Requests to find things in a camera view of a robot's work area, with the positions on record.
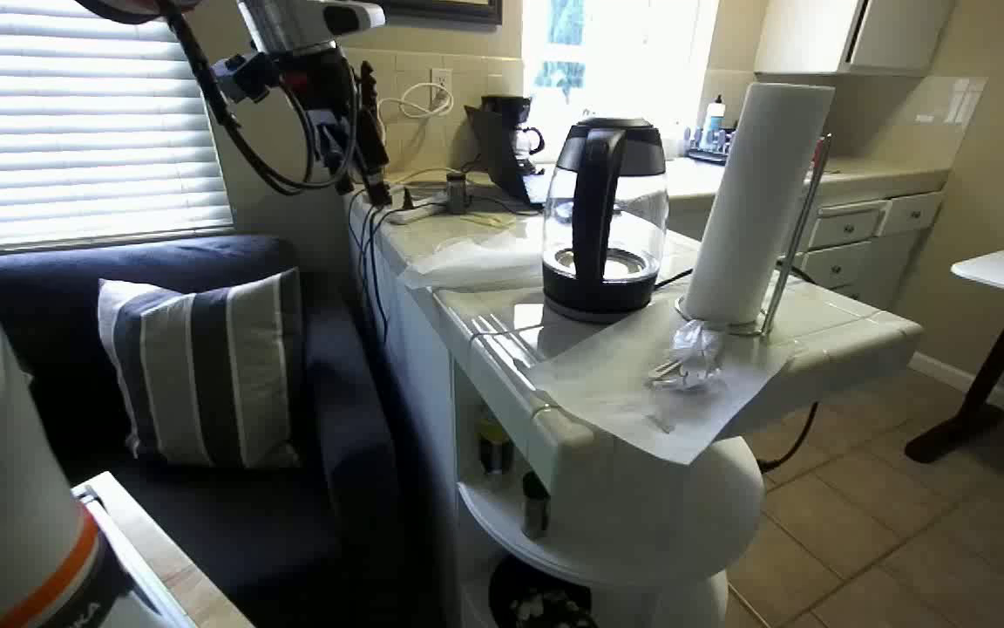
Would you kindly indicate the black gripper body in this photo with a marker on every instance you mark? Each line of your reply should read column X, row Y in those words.
column 327, row 92

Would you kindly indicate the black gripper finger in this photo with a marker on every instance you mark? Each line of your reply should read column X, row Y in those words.
column 372, row 141
column 345, row 173

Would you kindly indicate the glass electric kettle black lid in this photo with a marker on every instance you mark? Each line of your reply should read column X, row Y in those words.
column 604, row 221

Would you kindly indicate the black coffee maker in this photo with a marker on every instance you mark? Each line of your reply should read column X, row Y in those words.
column 503, row 141

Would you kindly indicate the striped throw pillow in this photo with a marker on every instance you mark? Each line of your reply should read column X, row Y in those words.
column 208, row 378

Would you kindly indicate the white window blinds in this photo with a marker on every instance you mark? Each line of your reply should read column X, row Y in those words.
column 102, row 130

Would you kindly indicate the blue soap bottle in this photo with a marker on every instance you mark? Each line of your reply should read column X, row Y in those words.
column 712, row 126

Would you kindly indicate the white paper sheet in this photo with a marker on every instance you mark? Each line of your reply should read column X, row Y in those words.
column 638, row 386

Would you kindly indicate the navy blue sofa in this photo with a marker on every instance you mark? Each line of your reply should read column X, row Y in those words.
column 228, row 392

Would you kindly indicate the crumpled clear plastic wrap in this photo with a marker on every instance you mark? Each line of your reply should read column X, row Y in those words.
column 688, row 353

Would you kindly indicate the white paper towel roll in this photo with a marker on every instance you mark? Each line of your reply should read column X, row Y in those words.
column 783, row 116

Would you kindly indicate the metal paper towel holder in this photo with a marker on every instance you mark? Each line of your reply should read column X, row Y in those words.
column 794, row 237

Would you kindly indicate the white upper cabinet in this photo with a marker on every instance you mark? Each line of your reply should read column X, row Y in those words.
column 848, row 37

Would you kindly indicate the white drawer cabinet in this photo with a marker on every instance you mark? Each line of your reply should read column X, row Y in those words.
column 861, row 245

